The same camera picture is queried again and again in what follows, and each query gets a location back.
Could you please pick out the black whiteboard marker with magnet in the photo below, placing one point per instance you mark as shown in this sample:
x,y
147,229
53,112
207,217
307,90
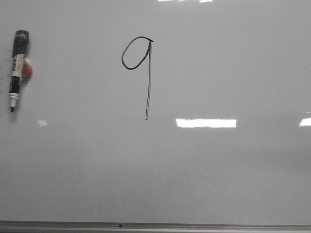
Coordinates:
x,y
20,48

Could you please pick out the white whiteboard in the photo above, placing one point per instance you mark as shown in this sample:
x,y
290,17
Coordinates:
x,y
157,116

